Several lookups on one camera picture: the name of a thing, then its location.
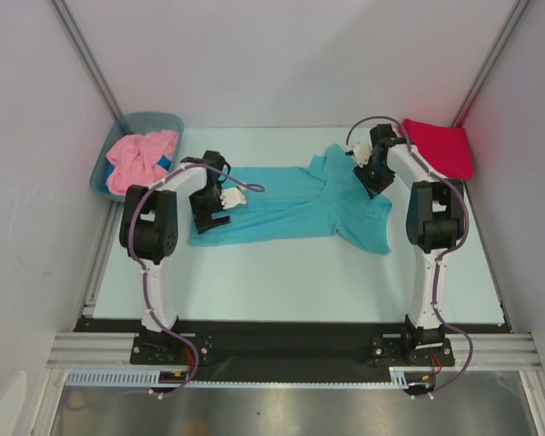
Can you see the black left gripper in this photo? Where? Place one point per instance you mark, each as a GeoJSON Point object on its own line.
{"type": "Point", "coordinates": [203, 217]}

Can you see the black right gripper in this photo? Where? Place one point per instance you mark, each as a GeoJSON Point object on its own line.
{"type": "Point", "coordinates": [377, 183]}

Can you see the teal t-shirt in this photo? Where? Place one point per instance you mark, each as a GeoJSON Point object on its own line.
{"type": "Point", "coordinates": [322, 199]}

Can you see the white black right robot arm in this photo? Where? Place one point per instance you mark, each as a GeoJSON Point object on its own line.
{"type": "Point", "coordinates": [436, 225]}

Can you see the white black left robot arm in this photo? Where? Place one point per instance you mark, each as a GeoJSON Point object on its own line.
{"type": "Point", "coordinates": [153, 221]}

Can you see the blue t-shirt in basket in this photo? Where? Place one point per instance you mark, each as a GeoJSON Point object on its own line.
{"type": "Point", "coordinates": [164, 163]}

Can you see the folded red t-shirt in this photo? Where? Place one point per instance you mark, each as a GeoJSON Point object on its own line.
{"type": "Point", "coordinates": [446, 149]}

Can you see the pink t-shirt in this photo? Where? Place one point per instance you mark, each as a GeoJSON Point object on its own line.
{"type": "Point", "coordinates": [135, 158]}

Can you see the grey-blue plastic basket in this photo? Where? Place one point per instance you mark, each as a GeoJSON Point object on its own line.
{"type": "Point", "coordinates": [134, 123]}

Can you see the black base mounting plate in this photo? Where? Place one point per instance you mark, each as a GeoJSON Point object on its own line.
{"type": "Point", "coordinates": [218, 341]}

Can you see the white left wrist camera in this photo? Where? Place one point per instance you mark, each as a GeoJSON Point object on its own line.
{"type": "Point", "coordinates": [232, 197]}

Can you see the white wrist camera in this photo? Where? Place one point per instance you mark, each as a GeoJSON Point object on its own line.
{"type": "Point", "coordinates": [232, 197]}
{"type": "Point", "coordinates": [361, 152]}

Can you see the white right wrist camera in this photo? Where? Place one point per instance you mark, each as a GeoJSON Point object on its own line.
{"type": "Point", "coordinates": [361, 152]}

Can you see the white slotted cable duct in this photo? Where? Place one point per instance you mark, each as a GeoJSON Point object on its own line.
{"type": "Point", "coordinates": [156, 379]}

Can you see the aluminium front rail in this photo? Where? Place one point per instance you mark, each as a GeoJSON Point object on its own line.
{"type": "Point", "coordinates": [74, 350]}

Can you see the left aluminium corner post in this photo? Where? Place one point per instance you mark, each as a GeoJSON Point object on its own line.
{"type": "Point", "coordinates": [67, 21]}

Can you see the aluminium corner post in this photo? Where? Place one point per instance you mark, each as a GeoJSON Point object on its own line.
{"type": "Point", "coordinates": [67, 21]}
{"type": "Point", "coordinates": [510, 26]}

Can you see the right aluminium corner post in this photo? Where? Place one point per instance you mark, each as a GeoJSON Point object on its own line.
{"type": "Point", "coordinates": [510, 26]}

